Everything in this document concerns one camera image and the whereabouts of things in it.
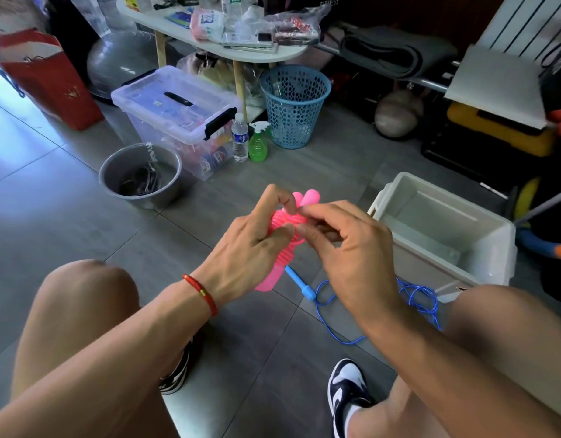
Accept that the black white right shoe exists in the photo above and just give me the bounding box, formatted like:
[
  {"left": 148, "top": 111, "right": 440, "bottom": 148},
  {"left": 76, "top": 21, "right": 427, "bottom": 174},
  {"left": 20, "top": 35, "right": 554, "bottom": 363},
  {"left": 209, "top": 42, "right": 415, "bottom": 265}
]
[{"left": 327, "top": 358, "right": 377, "bottom": 438}]

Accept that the person's right leg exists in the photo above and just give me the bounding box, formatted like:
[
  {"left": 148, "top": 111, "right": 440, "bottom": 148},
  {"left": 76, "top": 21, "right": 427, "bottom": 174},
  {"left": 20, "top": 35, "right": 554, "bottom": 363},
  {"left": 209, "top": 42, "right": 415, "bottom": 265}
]
[{"left": 348, "top": 285, "right": 561, "bottom": 438}]

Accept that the yellow black case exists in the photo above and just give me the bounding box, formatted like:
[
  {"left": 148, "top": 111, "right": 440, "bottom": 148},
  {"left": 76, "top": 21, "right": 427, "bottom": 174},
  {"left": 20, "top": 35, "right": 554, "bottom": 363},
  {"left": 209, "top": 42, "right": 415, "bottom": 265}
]
[{"left": 446, "top": 102, "right": 555, "bottom": 158}]

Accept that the white radiator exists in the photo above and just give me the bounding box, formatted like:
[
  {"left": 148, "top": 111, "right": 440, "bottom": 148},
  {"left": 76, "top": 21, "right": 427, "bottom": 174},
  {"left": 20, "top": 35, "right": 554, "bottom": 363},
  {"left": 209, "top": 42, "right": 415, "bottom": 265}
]
[{"left": 478, "top": 0, "right": 561, "bottom": 64}]

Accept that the white metal pole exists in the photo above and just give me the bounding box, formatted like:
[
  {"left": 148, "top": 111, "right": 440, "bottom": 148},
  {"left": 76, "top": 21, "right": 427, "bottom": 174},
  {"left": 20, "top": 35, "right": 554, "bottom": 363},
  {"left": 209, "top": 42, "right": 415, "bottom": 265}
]
[{"left": 514, "top": 187, "right": 561, "bottom": 224}]

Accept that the brown ball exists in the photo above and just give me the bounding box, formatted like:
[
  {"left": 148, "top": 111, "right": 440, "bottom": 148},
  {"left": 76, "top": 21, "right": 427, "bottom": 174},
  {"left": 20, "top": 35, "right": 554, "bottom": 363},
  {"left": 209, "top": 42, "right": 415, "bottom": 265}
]
[{"left": 374, "top": 89, "right": 426, "bottom": 141}]

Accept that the person's right hand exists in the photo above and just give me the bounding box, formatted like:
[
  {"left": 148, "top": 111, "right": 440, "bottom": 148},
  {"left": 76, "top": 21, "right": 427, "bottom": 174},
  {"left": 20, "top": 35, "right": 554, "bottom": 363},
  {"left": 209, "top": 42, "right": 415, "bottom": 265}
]
[{"left": 296, "top": 200, "right": 407, "bottom": 332}]

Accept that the grey folded mat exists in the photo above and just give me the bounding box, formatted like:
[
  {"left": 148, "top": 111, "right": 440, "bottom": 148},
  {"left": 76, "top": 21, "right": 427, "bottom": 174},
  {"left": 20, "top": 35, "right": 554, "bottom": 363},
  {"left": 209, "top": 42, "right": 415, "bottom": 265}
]
[{"left": 339, "top": 25, "right": 459, "bottom": 80}]

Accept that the person's left leg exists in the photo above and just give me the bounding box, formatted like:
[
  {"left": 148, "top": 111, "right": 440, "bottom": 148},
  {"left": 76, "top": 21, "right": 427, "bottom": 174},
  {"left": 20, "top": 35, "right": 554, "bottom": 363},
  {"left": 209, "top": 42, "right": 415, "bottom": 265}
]
[{"left": 11, "top": 260, "right": 185, "bottom": 438}]

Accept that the white plastic bag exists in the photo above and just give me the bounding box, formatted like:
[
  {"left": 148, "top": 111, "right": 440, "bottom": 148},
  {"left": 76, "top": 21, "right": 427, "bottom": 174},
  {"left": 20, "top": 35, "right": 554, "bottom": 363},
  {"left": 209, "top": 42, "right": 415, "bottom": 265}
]
[{"left": 66, "top": 0, "right": 131, "bottom": 33}]

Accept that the pink white packet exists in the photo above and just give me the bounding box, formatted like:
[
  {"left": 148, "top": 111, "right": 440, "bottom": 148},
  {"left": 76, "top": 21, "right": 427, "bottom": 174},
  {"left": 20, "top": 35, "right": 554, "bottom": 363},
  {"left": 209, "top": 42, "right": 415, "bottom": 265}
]
[{"left": 190, "top": 7, "right": 227, "bottom": 42}]

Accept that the grey exercise ball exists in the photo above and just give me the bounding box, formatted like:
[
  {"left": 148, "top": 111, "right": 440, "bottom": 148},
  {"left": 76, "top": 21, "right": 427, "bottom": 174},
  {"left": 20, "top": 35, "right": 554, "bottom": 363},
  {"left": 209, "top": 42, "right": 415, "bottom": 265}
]
[{"left": 86, "top": 30, "right": 158, "bottom": 101}]

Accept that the green spray bottle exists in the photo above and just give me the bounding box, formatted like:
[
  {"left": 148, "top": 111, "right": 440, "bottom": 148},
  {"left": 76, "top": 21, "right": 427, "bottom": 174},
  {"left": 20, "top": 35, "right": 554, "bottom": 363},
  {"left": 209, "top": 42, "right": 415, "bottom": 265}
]
[{"left": 248, "top": 121, "right": 272, "bottom": 163}]

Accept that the clear bin with black latches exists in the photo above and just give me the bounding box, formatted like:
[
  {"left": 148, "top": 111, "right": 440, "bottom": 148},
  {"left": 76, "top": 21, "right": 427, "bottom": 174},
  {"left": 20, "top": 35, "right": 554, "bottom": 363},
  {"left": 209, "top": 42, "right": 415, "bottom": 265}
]
[{"left": 111, "top": 66, "right": 240, "bottom": 183}]

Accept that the blue jump rope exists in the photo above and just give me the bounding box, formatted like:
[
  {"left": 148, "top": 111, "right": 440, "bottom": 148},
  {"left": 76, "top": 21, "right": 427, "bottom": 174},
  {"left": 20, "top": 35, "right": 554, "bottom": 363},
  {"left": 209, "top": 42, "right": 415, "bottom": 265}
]
[{"left": 284, "top": 264, "right": 443, "bottom": 347}]

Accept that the grey metal basin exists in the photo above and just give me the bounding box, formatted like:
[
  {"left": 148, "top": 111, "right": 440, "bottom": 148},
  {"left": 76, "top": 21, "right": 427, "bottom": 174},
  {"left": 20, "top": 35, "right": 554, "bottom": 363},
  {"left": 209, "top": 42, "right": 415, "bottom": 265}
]
[{"left": 99, "top": 143, "right": 184, "bottom": 212}]

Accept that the person's left hand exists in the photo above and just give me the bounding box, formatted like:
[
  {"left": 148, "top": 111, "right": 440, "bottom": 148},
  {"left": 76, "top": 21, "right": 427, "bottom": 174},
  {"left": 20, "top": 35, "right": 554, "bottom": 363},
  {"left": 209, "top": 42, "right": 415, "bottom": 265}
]
[{"left": 193, "top": 184, "right": 304, "bottom": 308}]

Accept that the grey flat board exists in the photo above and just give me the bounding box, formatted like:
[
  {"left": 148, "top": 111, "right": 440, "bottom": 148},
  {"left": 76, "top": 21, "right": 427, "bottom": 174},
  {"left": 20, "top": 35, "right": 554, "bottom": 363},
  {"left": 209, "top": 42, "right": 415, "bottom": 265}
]
[{"left": 445, "top": 44, "right": 548, "bottom": 130}]

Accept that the white plastic bin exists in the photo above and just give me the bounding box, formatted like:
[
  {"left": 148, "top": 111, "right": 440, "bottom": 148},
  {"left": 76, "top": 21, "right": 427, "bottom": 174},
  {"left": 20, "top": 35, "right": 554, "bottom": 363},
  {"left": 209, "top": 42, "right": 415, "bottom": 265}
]
[{"left": 367, "top": 171, "right": 518, "bottom": 305}]

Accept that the black white shoe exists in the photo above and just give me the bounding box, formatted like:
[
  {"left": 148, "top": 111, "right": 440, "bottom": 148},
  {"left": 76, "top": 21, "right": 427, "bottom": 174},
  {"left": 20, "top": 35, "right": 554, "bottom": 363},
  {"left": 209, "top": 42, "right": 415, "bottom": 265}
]
[
  {"left": 158, "top": 342, "right": 195, "bottom": 395},
  {"left": 327, "top": 358, "right": 377, "bottom": 438}
]

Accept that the person's right forearm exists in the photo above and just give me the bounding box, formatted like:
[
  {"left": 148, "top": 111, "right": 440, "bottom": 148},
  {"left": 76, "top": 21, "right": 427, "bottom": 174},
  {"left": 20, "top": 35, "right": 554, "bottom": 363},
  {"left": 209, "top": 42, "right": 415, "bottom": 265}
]
[{"left": 367, "top": 305, "right": 561, "bottom": 438}]

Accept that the black white left shoe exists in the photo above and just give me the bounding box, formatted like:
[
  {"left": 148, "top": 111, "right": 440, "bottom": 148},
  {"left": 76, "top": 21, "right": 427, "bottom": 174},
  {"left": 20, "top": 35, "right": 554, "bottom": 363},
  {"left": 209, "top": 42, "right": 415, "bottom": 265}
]
[{"left": 158, "top": 342, "right": 195, "bottom": 395}]

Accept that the person's leg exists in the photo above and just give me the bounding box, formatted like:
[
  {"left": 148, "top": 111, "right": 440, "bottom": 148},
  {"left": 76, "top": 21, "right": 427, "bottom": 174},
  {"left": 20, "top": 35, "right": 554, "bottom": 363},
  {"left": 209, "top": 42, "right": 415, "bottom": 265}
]
[
  {"left": 11, "top": 260, "right": 185, "bottom": 438},
  {"left": 348, "top": 285, "right": 561, "bottom": 438}
]

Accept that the small plastic water bottle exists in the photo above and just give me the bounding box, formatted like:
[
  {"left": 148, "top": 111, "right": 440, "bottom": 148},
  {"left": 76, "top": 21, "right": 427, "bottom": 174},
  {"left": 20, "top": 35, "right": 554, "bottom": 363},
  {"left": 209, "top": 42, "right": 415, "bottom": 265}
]
[{"left": 231, "top": 112, "right": 251, "bottom": 162}]

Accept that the clear plastic bag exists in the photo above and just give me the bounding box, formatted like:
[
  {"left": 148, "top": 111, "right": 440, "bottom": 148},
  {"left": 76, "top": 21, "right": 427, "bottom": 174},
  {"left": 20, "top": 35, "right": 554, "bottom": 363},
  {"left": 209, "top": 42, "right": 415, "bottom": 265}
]
[{"left": 265, "top": 4, "right": 331, "bottom": 44}]

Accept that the red bag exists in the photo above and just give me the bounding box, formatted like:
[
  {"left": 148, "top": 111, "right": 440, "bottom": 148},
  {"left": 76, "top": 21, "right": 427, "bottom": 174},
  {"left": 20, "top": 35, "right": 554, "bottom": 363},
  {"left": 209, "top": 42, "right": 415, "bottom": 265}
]
[{"left": 0, "top": 30, "right": 105, "bottom": 132}]

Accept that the pink jump rope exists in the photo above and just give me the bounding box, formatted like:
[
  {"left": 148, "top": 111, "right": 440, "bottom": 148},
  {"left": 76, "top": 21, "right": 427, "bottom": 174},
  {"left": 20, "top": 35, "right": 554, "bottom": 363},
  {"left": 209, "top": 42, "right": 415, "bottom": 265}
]
[{"left": 254, "top": 189, "right": 322, "bottom": 293}]

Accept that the white round table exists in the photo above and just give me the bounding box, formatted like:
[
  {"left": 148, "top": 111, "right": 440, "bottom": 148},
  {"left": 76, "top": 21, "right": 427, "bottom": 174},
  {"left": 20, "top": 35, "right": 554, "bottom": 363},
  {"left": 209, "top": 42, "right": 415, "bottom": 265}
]
[{"left": 116, "top": 0, "right": 309, "bottom": 119}]

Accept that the person's left forearm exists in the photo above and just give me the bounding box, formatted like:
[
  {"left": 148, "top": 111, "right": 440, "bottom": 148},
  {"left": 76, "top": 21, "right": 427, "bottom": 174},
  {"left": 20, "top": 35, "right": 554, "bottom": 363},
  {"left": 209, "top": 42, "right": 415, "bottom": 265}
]
[{"left": 0, "top": 280, "right": 216, "bottom": 438}]

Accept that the blue mesh plastic basket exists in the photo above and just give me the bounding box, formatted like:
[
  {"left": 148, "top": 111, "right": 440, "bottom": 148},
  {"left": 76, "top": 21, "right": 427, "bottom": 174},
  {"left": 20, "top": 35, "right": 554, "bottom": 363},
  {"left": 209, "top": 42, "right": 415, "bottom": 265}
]
[{"left": 259, "top": 65, "right": 333, "bottom": 150}]

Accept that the red string bracelet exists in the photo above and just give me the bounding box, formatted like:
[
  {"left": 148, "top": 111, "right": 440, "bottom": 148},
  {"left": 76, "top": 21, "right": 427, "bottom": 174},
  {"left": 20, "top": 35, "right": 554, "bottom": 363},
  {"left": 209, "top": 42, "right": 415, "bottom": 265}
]
[{"left": 182, "top": 273, "right": 220, "bottom": 318}]

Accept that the multicoloured hula hoop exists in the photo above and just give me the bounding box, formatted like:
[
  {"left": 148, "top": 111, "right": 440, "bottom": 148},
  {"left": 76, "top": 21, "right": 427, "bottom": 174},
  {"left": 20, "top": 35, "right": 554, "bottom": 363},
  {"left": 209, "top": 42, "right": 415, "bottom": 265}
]
[{"left": 514, "top": 178, "right": 561, "bottom": 261}]

